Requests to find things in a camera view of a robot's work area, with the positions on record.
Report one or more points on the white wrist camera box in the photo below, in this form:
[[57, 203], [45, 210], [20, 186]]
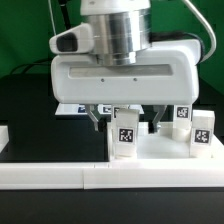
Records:
[[76, 40]]

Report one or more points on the white square table top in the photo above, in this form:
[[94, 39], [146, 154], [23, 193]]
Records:
[[162, 146]]

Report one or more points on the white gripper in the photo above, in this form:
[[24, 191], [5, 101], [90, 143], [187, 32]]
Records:
[[164, 74]]

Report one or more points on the white marker base plate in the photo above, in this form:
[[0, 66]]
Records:
[[79, 109]]

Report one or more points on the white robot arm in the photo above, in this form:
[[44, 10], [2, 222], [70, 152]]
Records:
[[113, 58]]

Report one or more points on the white U-shaped obstacle fence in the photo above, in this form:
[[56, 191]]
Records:
[[152, 173]]

